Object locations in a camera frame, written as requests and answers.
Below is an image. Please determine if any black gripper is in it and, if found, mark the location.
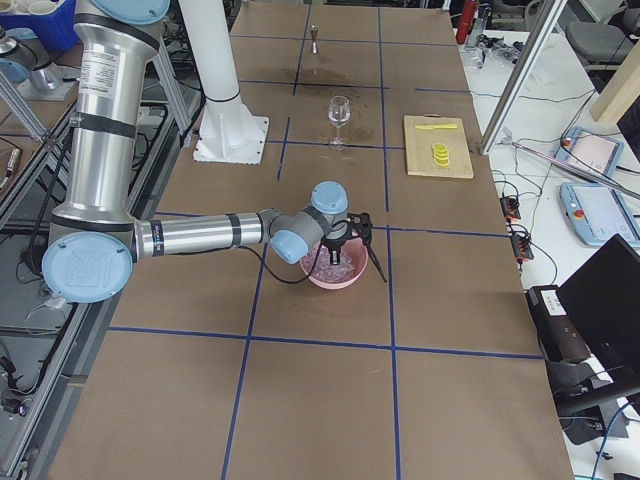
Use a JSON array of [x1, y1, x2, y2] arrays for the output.
[[317, 222, 352, 265]]

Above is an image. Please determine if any steel double jigger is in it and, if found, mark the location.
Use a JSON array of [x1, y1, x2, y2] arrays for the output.
[[309, 24, 319, 55]]

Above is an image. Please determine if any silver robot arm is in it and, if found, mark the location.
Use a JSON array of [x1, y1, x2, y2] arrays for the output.
[[41, 1, 354, 304]]

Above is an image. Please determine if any clear ice cubes pile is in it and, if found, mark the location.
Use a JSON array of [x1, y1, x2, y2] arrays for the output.
[[300, 248, 363, 285]]

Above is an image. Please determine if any clear wine glass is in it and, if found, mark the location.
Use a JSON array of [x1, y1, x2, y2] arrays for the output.
[[328, 95, 351, 150]]

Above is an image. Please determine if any pink bowl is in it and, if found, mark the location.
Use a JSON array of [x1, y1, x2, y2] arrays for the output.
[[299, 238, 368, 290]]

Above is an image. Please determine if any bamboo cutting board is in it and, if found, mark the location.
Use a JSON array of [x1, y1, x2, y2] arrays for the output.
[[403, 115, 474, 180]]

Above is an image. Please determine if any yellow plastic knife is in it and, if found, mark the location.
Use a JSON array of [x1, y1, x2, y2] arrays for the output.
[[414, 123, 458, 131]]

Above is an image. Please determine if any far blue teach pendant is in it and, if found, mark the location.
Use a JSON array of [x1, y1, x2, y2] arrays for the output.
[[555, 126, 624, 176]]

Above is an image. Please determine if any blue teach pendant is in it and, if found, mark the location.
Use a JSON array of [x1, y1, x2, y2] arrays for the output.
[[555, 126, 624, 176], [559, 182, 639, 248]]

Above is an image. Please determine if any near blue teach pendant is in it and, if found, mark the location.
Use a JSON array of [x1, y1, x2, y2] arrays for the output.
[[559, 182, 639, 248]]

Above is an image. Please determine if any black monitor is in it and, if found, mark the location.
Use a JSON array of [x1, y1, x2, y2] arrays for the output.
[[557, 234, 640, 382]]

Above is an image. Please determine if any red cylinder bottle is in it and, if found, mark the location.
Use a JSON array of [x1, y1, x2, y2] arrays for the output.
[[455, 0, 479, 45]]

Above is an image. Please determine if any grey office chair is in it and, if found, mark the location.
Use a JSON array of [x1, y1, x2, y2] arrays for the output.
[[565, 1, 639, 70]]

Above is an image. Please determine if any blue storage bin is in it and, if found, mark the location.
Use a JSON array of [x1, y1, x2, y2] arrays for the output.
[[1, 1, 79, 51]]

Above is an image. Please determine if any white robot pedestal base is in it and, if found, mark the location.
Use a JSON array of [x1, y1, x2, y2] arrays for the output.
[[179, 0, 269, 165]]

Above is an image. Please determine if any aluminium frame post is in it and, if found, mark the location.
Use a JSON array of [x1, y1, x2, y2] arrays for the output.
[[479, 0, 567, 155]]

